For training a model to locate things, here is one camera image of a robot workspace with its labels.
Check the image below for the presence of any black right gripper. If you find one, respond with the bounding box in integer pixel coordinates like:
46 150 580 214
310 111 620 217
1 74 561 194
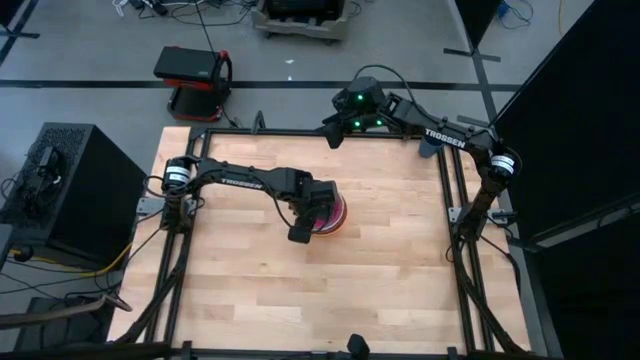
322 75 400 150

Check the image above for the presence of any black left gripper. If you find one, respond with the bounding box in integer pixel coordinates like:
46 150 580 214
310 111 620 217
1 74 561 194
284 170 343 246

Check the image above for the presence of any small pink bowl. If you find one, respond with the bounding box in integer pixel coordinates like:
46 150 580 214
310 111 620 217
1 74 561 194
312 192 349 233

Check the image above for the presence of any blue cup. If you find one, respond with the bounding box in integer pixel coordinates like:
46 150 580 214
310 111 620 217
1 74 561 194
418 135 446 160

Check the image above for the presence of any grey pallet with black box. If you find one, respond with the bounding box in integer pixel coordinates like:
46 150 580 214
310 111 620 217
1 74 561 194
250 0 352 42

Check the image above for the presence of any black rounded object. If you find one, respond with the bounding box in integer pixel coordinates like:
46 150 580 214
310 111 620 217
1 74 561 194
346 333 372 360

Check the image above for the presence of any black and red cart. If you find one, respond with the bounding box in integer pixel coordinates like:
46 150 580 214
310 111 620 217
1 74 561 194
152 45 234 123

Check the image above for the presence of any black partition with pole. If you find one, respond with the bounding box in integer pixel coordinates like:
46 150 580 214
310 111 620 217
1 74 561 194
442 0 504 64

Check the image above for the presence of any black computer case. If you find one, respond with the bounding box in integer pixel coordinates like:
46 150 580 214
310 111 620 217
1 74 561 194
0 121 147 267

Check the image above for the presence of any tall black partition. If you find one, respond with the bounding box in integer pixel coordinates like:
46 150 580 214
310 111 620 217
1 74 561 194
491 0 640 360

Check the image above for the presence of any black floor box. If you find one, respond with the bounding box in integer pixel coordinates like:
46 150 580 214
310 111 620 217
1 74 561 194
13 296 117 352

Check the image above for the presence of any black power adapter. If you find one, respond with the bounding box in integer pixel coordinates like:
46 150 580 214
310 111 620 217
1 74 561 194
36 145 64 187

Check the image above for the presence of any low black partition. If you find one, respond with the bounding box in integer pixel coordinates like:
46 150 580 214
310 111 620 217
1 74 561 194
0 0 41 41

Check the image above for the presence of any black aluminium table frame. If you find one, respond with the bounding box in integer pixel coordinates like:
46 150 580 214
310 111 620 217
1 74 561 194
127 110 529 360

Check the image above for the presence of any black hanging cable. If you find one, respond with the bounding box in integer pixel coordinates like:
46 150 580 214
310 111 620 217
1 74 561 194
193 0 219 54

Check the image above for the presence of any yellow cable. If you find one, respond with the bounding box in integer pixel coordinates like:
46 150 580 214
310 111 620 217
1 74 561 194
8 241 134 280

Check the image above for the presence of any floor cable bundle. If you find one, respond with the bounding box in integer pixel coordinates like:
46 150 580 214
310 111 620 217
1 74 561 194
111 0 257 28

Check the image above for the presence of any blue cable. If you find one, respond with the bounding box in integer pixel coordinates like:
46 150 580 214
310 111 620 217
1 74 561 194
496 0 535 27

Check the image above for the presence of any brown hose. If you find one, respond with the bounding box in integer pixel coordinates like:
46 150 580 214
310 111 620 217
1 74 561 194
0 293 135 332

